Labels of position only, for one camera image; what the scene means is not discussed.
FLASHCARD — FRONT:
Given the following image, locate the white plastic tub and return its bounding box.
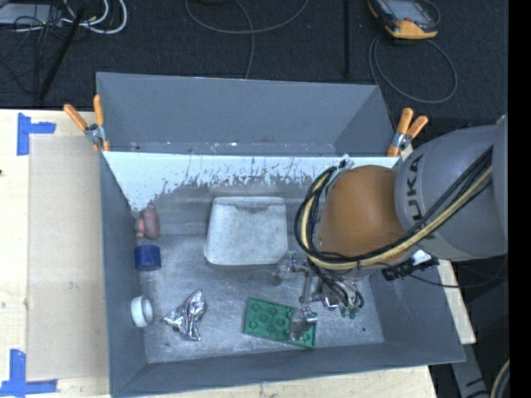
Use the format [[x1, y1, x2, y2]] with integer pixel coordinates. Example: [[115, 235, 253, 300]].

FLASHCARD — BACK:
[[203, 196, 290, 266]]

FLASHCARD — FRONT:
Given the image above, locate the crumpled silver foil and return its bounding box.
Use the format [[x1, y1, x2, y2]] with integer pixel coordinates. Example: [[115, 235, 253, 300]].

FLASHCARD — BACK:
[[162, 289, 208, 342]]

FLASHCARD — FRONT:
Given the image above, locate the white tape ring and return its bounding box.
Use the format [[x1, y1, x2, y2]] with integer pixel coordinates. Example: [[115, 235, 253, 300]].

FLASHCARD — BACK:
[[130, 294, 155, 328]]

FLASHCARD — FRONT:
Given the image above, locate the pale wood flat board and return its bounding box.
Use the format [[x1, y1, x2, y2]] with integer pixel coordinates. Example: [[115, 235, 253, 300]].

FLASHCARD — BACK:
[[25, 133, 111, 383]]

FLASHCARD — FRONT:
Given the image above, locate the dark green flat block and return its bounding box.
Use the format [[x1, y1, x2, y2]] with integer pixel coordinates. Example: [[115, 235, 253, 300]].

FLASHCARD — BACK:
[[242, 296, 319, 349]]

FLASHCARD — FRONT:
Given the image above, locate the black cylinder on white bracket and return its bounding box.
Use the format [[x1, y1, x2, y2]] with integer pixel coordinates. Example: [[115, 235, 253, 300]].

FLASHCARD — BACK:
[[380, 248, 440, 282]]

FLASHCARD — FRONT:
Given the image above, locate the red-brown toy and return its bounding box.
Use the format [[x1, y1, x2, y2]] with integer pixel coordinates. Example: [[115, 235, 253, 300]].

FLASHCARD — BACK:
[[133, 206, 161, 240]]

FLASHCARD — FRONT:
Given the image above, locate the blue cylinder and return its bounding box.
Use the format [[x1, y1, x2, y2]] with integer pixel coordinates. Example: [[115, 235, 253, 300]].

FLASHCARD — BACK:
[[133, 244, 163, 272]]

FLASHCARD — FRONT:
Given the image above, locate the grey metal bin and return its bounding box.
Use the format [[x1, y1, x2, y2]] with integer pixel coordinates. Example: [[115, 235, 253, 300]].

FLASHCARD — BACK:
[[95, 71, 468, 398]]

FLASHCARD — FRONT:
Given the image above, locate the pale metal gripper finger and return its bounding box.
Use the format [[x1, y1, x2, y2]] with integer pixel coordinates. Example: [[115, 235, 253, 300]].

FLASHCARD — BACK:
[[288, 304, 319, 342], [271, 252, 311, 286]]

